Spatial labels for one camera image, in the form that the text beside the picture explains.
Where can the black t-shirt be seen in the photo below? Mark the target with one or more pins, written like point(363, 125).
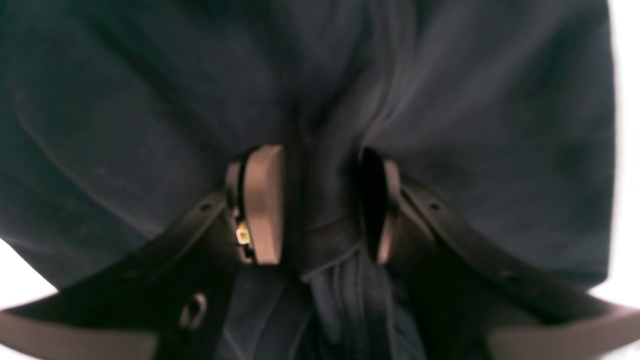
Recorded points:
point(118, 115)

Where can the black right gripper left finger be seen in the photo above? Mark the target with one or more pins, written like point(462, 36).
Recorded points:
point(169, 299)

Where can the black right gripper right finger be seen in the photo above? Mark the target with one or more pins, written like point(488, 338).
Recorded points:
point(470, 299)

